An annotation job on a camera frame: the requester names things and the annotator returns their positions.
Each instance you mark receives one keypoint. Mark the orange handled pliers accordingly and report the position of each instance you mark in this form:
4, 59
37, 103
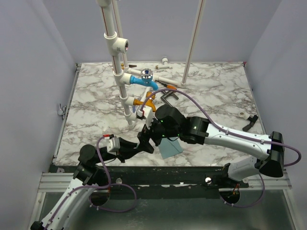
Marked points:
128, 66

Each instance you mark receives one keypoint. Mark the white pipe elbow fitting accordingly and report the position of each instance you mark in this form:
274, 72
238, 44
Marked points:
165, 64

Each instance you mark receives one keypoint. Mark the black metal base rail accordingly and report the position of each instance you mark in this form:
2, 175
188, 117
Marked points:
158, 182

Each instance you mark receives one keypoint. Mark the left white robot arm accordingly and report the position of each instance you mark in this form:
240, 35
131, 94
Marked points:
91, 175

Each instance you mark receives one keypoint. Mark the orange handled screwdriver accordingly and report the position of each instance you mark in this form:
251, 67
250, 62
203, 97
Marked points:
167, 85

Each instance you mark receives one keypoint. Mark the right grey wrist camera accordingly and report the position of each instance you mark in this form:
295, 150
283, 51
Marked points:
147, 114

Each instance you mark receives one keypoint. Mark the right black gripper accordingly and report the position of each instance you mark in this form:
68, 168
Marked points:
146, 134

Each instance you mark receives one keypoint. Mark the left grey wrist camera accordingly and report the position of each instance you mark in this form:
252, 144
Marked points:
113, 145

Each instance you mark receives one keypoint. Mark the blue plastic faucet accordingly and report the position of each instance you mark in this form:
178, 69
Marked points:
146, 79

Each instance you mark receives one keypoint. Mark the grey metal rod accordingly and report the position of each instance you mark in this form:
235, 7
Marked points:
167, 95

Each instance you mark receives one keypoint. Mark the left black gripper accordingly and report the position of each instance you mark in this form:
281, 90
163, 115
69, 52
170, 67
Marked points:
124, 152

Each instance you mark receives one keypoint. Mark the white pvc pipe frame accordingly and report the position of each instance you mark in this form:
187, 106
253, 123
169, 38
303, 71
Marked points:
118, 46

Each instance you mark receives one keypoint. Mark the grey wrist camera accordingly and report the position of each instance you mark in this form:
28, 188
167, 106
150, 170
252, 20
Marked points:
113, 145
147, 114

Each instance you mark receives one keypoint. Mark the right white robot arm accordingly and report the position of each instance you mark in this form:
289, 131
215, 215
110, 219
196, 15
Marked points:
265, 151

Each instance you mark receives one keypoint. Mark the black handle tool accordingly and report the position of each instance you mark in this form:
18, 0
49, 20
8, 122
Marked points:
252, 120

